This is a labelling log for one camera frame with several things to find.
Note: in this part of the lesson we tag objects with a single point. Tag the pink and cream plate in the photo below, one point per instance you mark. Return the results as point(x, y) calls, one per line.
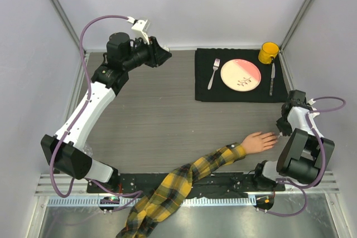
point(240, 75)

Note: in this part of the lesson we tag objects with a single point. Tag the mannequin hand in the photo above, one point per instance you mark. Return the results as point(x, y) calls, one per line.
point(259, 142)

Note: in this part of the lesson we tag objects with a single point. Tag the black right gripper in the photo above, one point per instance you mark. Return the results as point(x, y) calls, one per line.
point(286, 131)

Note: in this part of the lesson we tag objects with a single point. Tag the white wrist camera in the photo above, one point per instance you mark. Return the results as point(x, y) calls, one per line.
point(313, 104)
point(140, 28)

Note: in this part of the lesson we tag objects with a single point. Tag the black cloth placemat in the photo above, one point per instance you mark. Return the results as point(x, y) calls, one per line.
point(219, 92)

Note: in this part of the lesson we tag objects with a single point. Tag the yellow plaid shirt sleeve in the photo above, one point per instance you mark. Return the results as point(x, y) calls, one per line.
point(150, 210)

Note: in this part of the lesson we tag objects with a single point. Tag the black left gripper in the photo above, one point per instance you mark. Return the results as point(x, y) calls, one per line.
point(157, 55)

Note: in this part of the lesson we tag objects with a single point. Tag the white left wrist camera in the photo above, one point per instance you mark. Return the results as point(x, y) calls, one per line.
point(140, 28)

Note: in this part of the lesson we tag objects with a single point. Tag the clear plastic cup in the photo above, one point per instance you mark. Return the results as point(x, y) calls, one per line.
point(88, 150)

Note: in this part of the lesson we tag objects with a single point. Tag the aluminium frame rail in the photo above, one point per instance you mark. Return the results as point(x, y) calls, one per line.
point(64, 185)

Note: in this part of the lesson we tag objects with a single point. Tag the yellow mug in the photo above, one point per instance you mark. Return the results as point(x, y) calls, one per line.
point(268, 52)

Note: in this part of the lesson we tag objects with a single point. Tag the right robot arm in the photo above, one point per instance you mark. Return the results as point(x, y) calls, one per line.
point(306, 153)

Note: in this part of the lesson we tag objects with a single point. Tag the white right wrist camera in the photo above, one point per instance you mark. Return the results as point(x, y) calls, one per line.
point(313, 104)

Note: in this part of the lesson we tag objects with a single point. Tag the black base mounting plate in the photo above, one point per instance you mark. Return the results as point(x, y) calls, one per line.
point(216, 185)

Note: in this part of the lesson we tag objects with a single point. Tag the knife with mottled handle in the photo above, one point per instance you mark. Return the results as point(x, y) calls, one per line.
point(273, 73)

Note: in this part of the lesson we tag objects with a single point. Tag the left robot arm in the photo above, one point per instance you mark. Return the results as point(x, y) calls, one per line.
point(65, 150)

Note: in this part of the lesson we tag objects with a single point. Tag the silver fork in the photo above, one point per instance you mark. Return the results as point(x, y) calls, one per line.
point(215, 68)

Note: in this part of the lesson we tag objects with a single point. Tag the clear nail polish bottle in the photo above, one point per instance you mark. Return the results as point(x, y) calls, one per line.
point(165, 47)

